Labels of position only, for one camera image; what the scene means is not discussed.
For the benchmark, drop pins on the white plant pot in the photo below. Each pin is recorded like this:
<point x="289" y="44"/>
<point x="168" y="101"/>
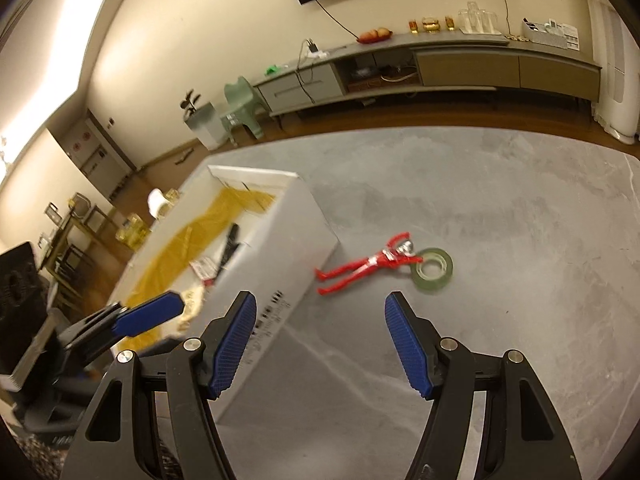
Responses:
<point x="207" y="127"/>

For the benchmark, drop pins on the white cardboard box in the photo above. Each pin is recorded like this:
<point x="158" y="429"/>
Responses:
<point x="295" y="240"/>

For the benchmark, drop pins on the small green toy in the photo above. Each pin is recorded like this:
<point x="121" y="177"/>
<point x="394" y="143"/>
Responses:
<point x="272" y="70"/>

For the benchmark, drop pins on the green child chair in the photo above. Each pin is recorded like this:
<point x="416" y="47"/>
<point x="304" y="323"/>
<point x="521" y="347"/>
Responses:
<point x="242" y="105"/>

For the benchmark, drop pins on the red toy figure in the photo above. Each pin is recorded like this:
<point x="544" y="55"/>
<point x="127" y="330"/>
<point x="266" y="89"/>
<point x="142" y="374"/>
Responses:
<point x="370" y="262"/>

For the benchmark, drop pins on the wide gold ornament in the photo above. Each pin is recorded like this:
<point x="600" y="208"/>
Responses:
<point x="430" y="25"/>

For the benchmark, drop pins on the long grey tv cabinet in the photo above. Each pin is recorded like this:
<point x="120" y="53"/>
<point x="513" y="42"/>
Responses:
<point x="465" y="67"/>

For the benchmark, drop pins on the white standing air conditioner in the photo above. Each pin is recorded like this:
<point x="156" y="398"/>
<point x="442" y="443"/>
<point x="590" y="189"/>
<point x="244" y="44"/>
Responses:
<point x="617" y="85"/>

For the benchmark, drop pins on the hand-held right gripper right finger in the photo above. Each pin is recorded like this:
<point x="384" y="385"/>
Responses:
<point x="407" y="345"/>

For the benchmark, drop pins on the white organizer tray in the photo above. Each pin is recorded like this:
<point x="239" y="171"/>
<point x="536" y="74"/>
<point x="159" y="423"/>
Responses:
<point x="550" y="35"/>

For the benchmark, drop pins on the white power strip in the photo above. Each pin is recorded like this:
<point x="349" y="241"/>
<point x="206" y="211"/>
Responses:
<point x="314" y="51"/>

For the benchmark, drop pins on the green tape roll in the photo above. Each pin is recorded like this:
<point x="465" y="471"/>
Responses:
<point x="432" y="285"/>

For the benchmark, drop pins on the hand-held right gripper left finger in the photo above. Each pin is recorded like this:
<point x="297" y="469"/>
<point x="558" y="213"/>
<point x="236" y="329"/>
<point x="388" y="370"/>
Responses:
<point x="232" y="345"/>

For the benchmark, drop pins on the red fruit plate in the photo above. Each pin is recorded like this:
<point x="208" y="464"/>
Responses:
<point x="376" y="35"/>

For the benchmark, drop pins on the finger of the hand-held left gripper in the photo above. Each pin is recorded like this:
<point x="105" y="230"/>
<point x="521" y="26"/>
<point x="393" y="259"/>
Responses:
<point x="150" y="312"/>

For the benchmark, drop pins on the gold metal rack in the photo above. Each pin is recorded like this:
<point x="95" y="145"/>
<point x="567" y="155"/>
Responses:
<point x="75" y="240"/>

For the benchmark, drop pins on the dark potted plant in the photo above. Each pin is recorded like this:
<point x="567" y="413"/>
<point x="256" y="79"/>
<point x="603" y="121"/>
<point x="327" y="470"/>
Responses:
<point x="190" y="102"/>

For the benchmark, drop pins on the group of clear glasses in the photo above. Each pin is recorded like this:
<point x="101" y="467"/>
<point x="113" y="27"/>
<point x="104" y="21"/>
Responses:
<point x="479" y="20"/>

